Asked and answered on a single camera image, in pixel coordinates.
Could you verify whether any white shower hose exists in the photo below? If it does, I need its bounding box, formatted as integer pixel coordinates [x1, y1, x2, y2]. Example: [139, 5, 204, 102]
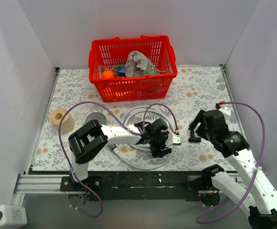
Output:
[110, 104, 179, 170]

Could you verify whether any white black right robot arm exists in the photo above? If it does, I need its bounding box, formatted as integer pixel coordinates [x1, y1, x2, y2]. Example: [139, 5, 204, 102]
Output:
[189, 106, 277, 229]

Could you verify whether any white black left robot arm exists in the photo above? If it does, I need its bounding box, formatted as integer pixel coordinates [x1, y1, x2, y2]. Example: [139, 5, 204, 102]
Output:
[68, 118, 181, 191]

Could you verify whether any green glass item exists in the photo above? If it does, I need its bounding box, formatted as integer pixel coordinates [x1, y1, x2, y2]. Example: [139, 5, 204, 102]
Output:
[142, 68, 167, 76]

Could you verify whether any red plastic basket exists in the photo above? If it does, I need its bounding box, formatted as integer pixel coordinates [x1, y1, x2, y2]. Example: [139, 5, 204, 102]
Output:
[89, 35, 177, 102]

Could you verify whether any colourful small toy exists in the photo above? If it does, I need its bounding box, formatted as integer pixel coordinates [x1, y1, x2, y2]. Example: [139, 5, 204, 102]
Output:
[114, 64, 126, 78]

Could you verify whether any orange ball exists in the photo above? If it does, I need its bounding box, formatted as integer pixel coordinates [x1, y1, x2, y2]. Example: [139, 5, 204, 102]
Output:
[102, 70, 115, 79]

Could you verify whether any floral patterned mat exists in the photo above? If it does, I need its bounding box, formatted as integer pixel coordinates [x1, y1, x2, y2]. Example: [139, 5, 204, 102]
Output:
[28, 66, 254, 172]

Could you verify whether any white box with knob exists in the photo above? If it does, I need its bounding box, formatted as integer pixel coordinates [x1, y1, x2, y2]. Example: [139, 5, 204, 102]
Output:
[0, 205, 28, 229]

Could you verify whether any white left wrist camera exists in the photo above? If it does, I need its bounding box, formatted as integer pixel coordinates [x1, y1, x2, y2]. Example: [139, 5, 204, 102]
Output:
[166, 130, 182, 147]

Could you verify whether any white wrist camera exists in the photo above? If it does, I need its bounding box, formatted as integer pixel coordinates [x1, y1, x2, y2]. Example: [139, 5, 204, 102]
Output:
[215, 101, 231, 120]
[166, 130, 182, 147]

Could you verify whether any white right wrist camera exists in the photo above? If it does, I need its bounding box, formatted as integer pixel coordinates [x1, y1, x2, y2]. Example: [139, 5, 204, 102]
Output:
[215, 101, 231, 120]

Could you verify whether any aluminium frame rail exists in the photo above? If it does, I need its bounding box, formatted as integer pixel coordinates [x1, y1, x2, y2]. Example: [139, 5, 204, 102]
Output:
[11, 174, 273, 194]

